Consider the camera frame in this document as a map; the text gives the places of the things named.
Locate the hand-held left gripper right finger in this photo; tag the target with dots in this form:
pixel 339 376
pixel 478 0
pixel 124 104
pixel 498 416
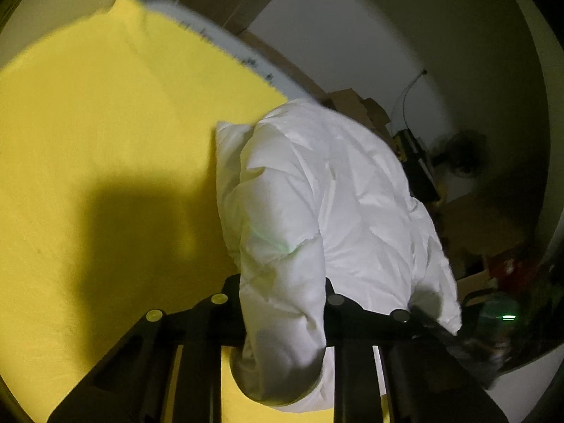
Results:
pixel 361 335

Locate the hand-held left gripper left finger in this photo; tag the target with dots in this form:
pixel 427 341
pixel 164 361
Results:
pixel 185 330

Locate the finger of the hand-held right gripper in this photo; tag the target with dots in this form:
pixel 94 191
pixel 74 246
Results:
pixel 434 326

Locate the white puffer jacket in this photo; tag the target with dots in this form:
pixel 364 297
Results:
pixel 335 211

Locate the red plastic bags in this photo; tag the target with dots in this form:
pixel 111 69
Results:
pixel 509 268

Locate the black and yellow case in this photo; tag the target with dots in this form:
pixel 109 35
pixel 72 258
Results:
pixel 416 163

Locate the black standing fan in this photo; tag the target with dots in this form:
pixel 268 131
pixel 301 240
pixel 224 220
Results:
pixel 462 154

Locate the yellow blanket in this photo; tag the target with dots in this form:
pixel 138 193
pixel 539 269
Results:
pixel 110 141

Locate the open cardboard box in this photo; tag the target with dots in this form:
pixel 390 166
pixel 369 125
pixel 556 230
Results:
pixel 376 116
pixel 348 100

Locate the wooden wardrobe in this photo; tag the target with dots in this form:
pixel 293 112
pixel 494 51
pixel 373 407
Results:
pixel 246 13

